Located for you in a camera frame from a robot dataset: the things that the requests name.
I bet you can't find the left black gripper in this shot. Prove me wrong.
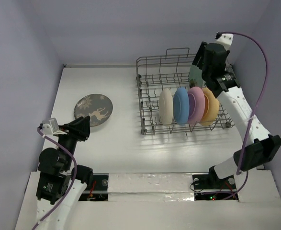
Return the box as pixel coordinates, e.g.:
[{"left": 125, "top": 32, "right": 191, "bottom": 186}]
[{"left": 55, "top": 114, "right": 90, "bottom": 169}]

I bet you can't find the mint green flower plate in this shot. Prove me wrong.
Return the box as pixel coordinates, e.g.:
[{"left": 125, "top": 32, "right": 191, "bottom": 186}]
[{"left": 188, "top": 65, "right": 204, "bottom": 88}]

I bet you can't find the grey reindeer snowflake plate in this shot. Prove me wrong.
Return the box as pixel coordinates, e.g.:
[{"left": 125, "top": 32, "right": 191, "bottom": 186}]
[{"left": 74, "top": 93, "right": 113, "bottom": 127}]

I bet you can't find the pink plate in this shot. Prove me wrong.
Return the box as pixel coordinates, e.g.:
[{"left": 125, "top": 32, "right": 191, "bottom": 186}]
[{"left": 188, "top": 87, "right": 205, "bottom": 124}]

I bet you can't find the yellow orange plate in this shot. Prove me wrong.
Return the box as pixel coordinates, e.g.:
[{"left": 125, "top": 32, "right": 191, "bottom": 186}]
[{"left": 200, "top": 88, "right": 219, "bottom": 127}]

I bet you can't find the light blue plate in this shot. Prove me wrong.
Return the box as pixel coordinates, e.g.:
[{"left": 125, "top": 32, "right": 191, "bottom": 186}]
[{"left": 173, "top": 87, "right": 190, "bottom": 125}]

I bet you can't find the cream white plate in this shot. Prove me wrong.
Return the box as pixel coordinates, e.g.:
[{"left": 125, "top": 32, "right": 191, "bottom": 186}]
[{"left": 159, "top": 89, "right": 173, "bottom": 126}]

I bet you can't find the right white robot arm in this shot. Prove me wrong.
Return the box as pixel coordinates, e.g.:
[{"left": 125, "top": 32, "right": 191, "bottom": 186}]
[{"left": 193, "top": 42, "right": 281, "bottom": 188}]

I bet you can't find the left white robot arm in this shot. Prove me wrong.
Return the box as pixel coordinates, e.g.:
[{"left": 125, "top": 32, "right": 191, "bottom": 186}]
[{"left": 33, "top": 116, "right": 95, "bottom": 230}]

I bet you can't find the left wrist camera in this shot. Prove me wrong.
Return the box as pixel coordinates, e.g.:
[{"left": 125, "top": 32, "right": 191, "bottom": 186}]
[{"left": 41, "top": 118, "right": 65, "bottom": 135}]

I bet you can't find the grey wire dish rack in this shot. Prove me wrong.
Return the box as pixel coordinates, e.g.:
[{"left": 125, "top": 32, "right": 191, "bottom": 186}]
[{"left": 135, "top": 47, "right": 234, "bottom": 135}]

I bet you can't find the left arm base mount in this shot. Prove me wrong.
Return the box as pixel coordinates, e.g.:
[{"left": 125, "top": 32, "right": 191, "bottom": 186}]
[{"left": 79, "top": 173, "right": 109, "bottom": 201}]

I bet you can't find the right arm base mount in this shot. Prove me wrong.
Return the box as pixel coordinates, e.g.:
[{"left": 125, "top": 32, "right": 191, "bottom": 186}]
[{"left": 190, "top": 173, "right": 238, "bottom": 201}]

